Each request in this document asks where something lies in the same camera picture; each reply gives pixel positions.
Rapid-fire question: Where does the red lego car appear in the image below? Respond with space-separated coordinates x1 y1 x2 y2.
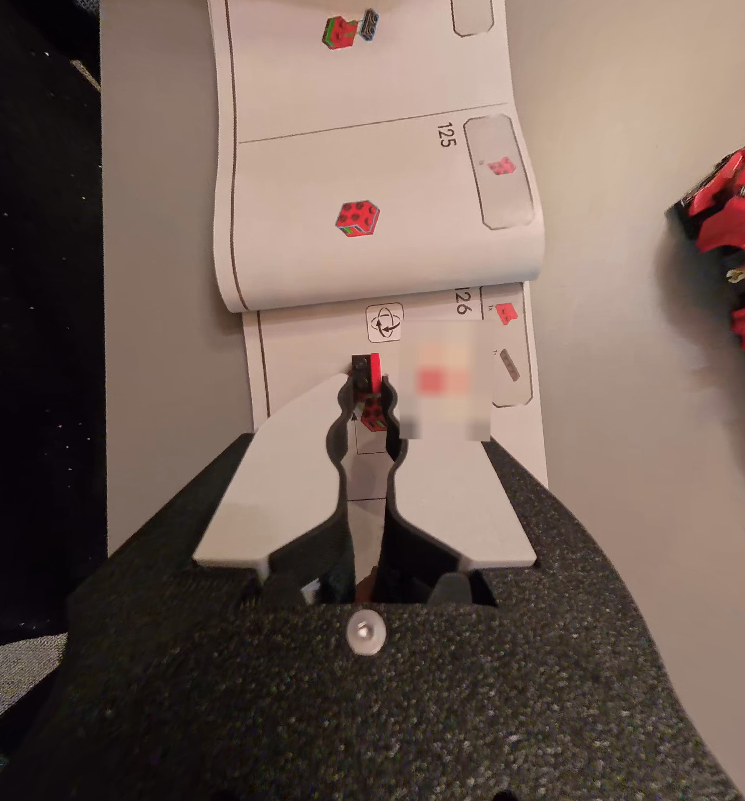
665 133 745 383

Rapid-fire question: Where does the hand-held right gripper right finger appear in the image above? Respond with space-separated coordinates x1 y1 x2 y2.
380 374 540 573

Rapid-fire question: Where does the small red green lego assembly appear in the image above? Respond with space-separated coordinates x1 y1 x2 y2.
350 352 387 401

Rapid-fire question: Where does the lego instruction booklet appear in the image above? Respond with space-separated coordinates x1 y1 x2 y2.
206 0 550 567

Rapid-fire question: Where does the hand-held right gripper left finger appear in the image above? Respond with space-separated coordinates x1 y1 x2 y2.
191 372 356 575

